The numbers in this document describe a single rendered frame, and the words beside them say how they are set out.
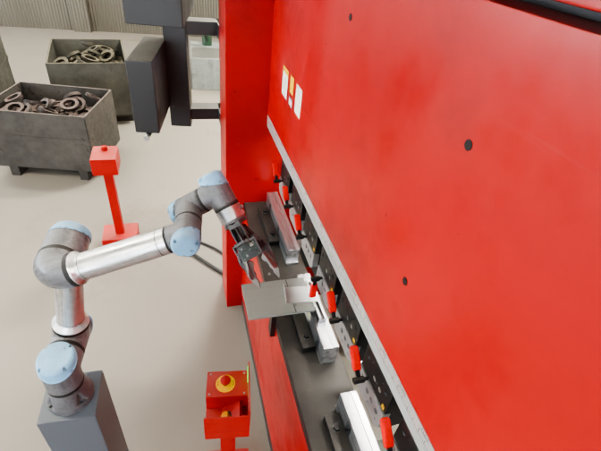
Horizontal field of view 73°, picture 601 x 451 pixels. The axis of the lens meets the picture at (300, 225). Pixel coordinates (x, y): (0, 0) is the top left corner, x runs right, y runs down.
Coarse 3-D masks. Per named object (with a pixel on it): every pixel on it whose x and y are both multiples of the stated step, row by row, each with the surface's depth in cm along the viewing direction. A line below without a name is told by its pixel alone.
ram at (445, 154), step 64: (320, 0) 120; (384, 0) 85; (448, 0) 65; (512, 0) 60; (320, 64) 125; (384, 64) 87; (448, 64) 67; (512, 64) 54; (576, 64) 45; (320, 128) 129; (384, 128) 89; (448, 128) 68; (512, 128) 55; (576, 128) 46; (320, 192) 134; (384, 192) 92; (448, 192) 69; (512, 192) 56; (576, 192) 47; (384, 256) 94; (448, 256) 71; (512, 256) 57; (576, 256) 47; (384, 320) 96; (448, 320) 72; (512, 320) 57; (576, 320) 48; (448, 384) 74; (512, 384) 58; (576, 384) 49; (448, 448) 75; (512, 448) 59; (576, 448) 49
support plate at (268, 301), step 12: (252, 288) 163; (264, 288) 164; (276, 288) 165; (252, 300) 159; (264, 300) 159; (276, 300) 160; (252, 312) 154; (264, 312) 154; (276, 312) 155; (288, 312) 155; (300, 312) 157
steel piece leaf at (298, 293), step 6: (288, 288) 165; (294, 288) 166; (300, 288) 166; (306, 288) 166; (288, 294) 162; (294, 294) 163; (300, 294) 163; (306, 294) 163; (288, 300) 160; (294, 300) 161; (300, 300) 161; (306, 300) 161
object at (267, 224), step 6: (258, 210) 224; (264, 216) 219; (270, 216) 220; (264, 222) 215; (270, 222) 215; (264, 228) 213; (270, 228) 211; (276, 234) 208; (270, 240) 204; (276, 240) 204
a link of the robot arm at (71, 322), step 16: (64, 224) 120; (80, 224) 123; (48, 240) 115; (64, 240) 115; (80, 240) 119; (80, 288) 130; (64, 304) 130; (80, 304) 134; (64, 320) 134; (80, 320) 138; (64, 336) 137; (80, 336) 140
